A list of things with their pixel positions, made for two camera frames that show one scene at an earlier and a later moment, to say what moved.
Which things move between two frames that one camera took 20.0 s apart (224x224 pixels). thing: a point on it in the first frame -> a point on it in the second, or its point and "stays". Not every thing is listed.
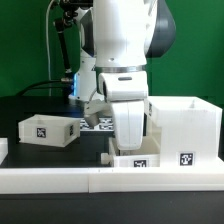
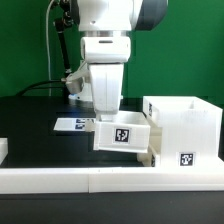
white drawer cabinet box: [190, 130] stays
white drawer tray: [49, 130] -> [123, 131]
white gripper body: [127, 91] -> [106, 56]
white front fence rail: [111, 180] stays
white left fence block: [3, 149] stays
